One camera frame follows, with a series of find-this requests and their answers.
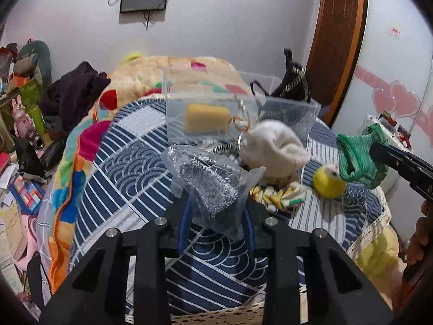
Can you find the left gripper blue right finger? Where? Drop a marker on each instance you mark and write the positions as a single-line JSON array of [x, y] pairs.
[[267, 237]]

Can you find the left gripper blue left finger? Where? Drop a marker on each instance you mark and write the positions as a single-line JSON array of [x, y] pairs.
[[164, 237]]

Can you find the floral fabric scrunchie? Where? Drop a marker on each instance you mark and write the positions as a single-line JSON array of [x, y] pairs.
[[279, 200]]

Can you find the green knitted pouch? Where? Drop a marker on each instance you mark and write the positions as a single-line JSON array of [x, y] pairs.
[[354, 161]]

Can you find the clear bag with silver contents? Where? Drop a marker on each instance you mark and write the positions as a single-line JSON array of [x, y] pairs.
[[217, 186]]

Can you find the yellow felt ball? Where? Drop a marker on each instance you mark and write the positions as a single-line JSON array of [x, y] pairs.
[[327, 181]]

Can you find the cream white soft hat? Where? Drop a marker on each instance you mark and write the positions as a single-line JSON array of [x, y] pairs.
[[275, 146]]

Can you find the clear plastic storage box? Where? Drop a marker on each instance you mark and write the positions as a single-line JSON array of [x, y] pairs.
[[236, 115]]

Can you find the black handbag with chain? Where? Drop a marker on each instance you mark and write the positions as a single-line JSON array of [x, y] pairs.
[[294, 84]]

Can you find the person's right hand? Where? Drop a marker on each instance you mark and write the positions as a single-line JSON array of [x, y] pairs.
[[423, 229]]

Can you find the blue white patterned tablecloth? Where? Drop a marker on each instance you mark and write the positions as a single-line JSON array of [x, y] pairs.
[[216, 273]]

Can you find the black white braided hair band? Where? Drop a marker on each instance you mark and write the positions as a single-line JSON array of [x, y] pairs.
[[227, 149]]

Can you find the yellow sponge block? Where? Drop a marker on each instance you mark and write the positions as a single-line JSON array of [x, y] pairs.
[[202, 118]]

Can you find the beige blanket with coloured squares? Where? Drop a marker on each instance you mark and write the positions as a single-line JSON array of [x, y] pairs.
[[110, 173]]

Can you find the wooden door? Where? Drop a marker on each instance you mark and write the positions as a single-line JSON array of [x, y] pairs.
[[334, 52]]

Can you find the dark purple clothing pile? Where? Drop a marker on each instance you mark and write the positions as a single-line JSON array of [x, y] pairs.
[[68, 100]]

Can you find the pink bunny plush toy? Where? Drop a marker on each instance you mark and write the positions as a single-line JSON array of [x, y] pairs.
[[23, 123]]

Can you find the green bottle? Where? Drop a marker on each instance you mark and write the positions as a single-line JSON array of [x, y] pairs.
[[37, 119]]

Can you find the green storage bin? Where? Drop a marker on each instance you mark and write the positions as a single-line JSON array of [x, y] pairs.
[[30, 93]]

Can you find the grey green plush toy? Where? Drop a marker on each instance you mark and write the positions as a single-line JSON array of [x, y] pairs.
[[34, 59]]

